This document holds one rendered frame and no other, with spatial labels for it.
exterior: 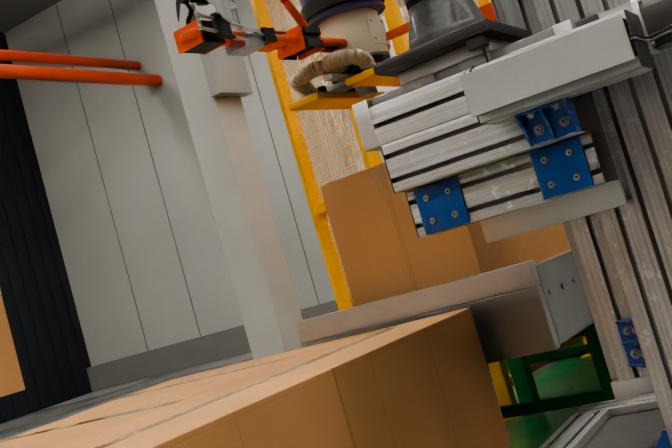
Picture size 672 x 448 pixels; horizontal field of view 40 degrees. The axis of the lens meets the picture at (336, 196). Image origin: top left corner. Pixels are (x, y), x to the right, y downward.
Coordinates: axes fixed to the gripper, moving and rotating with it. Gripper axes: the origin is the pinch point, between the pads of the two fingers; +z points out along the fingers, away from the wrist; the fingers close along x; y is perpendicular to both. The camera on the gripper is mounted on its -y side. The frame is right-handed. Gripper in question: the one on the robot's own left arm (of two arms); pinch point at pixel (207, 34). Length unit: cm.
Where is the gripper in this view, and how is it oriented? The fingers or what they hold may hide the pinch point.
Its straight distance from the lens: 203.7
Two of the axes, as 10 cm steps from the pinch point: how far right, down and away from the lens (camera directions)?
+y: 5.6, -0.9, 8.3
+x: -7.8, 2.7, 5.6
